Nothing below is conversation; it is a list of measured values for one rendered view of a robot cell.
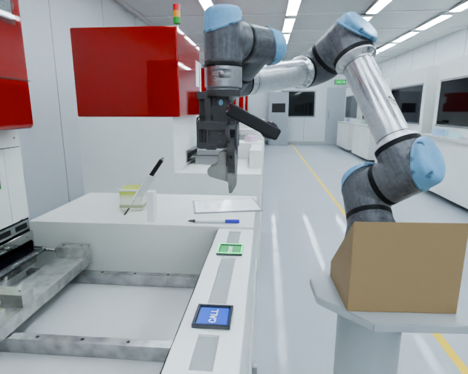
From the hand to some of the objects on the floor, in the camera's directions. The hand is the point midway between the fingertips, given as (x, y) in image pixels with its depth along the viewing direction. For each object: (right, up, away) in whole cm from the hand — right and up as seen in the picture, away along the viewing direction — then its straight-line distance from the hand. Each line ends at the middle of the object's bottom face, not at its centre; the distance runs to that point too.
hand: (234, 187), depth 75 cm
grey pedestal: (+46, -106, +32) cm, 120 cm away
